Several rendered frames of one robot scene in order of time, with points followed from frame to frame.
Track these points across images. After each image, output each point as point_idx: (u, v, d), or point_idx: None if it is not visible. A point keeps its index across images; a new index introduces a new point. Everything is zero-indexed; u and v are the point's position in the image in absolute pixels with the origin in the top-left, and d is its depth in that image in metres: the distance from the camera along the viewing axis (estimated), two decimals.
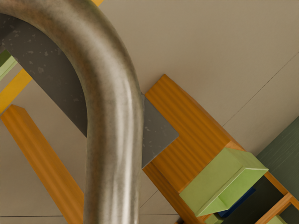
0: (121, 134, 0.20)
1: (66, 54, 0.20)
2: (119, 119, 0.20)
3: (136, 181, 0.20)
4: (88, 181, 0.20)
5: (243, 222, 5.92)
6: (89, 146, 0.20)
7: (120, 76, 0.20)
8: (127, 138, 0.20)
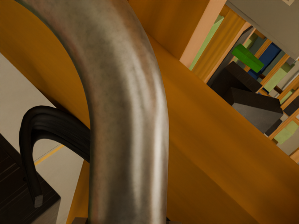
0: (139, 151, 0.14)
1: (59, 38, 0.14)
2: (136, 129, 0.14)
3: (161, 216, 0.14)
4: (93, 217, 0.14)
5: None
6: (93, 167, 0.14)
7: (136, 66, 0.14)
8: (148, 155, 0.14)
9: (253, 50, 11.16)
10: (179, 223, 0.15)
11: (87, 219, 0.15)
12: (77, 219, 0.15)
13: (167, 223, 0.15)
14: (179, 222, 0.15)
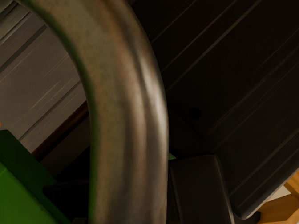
0: (139, 151, 0.14)
1: (59, 38, 0.14)
2: (136, 129, 0.14)
3: (161, 216, 0.14)
4: (93, 217, 0.14)
5: None
6: (93, 167, 0.14)
7: (136, 66, 0.14)
8: (148, 155, 0.14)
9: None
10: (179, 223, 0.15)
11: (87, 219, 0.15)
12: (77, 219, 0.15)
13: (167, 223, 0.15)
14: (179, 222, 0.15)
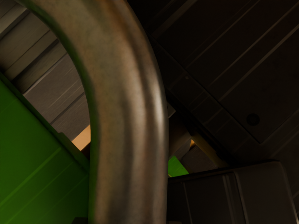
0: (139, 150, 0.14)
1: (60, 38, 0.14)
2: (136, 128, 0.14)
3: (161, 216, 0.14)
4: (93, 217, 0.14)
5: None
6: (93, 167, 0.14)
7: (136, 66, 0.14)
8: (148, 155, 0.14)
9: None
10: (179, 223, 0.15)
11: (87, 219, 0.15)
12: (77, 219, 0.15)
13: (167, 223, 0.15)
14: (179, 222, 0.15)
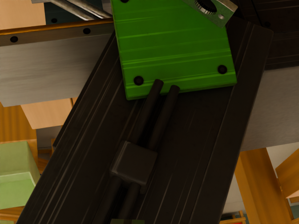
0: None
1: None
2: None
3: None
4: None
5: None
6: None
7: None
8: None
9: None
10: (143, 222, 0.15)
11: (124, 221, 0.15)
12: (114, 221, 0.15)
13: (130, 222, 0.15)
14: (142, 221, 0.15)
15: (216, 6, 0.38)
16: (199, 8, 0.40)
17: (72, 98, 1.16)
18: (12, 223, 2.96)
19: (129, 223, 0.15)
